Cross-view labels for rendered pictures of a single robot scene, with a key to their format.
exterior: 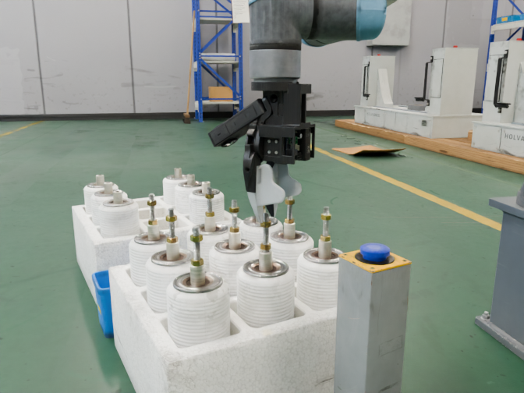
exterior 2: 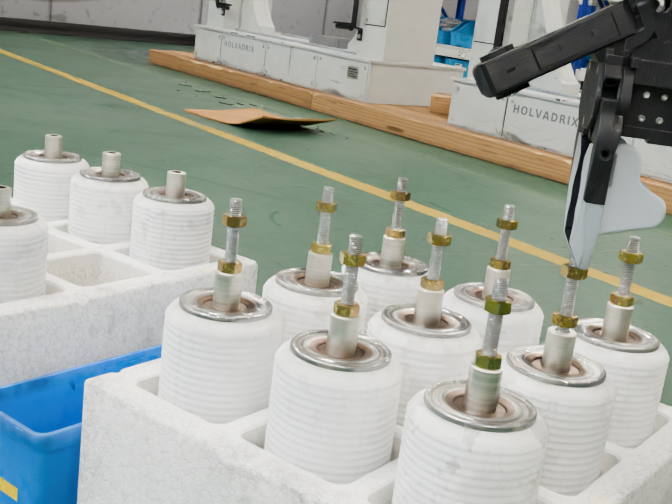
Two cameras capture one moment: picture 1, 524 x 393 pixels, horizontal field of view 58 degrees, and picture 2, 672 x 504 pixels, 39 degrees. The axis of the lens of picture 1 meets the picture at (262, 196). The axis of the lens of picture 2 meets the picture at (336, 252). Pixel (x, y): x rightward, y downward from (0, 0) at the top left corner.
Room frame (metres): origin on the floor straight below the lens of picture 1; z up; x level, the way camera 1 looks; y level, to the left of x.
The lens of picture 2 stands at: (0.19, 0.45, 0.50)
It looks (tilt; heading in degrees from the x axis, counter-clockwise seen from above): 15 degrees down; 334
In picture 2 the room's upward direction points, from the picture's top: 7 degrees clockwise
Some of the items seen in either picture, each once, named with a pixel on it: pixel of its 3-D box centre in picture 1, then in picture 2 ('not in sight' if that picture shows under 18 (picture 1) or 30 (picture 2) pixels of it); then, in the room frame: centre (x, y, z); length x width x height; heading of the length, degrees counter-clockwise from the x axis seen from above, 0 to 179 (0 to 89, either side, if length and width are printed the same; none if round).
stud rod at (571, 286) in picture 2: (266, 235); (569, 297); (0.73, -0.01, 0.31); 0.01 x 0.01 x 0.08
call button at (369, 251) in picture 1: (374, 253); not in sight; (0.62, -0.15, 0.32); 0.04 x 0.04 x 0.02
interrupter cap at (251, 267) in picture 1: (265, 268); (555, 366); (0.73, -0.01, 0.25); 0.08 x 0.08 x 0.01
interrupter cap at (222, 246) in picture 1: (235, 246); (426, 321); (0.83, 0.05, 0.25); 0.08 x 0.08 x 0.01
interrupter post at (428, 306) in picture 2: (235, 239); (428, 306); (0.83, 0.05, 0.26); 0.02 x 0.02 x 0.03
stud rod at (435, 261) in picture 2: (234, 220); (435, 262); (0.83, 0.05, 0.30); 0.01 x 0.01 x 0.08
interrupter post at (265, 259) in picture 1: (265, 260); (558, 351); (0.73, -0.01, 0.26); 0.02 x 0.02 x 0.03
